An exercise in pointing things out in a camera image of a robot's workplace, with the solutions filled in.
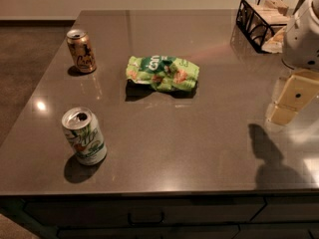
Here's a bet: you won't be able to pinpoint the white green 7up can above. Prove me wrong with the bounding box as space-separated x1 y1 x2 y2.
61 107 107 165

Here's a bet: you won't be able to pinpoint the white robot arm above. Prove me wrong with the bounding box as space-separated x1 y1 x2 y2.
266 0 319 125

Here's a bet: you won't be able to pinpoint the orange soda can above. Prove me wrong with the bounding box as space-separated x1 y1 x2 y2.
67 29 97 74

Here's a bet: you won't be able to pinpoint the black wire basket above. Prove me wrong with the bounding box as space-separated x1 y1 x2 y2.
236 0 290 53

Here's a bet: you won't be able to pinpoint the wooden blocks in basket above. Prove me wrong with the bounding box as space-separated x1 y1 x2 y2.
248 0 290 54

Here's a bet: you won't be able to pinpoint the green rice chip bag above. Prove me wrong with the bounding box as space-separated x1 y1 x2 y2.
126 55 199 93

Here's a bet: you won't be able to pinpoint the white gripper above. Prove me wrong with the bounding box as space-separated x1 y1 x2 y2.
266 0 319 125

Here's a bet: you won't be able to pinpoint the dark drawer with handle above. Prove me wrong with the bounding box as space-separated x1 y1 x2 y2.
25 197 264 227

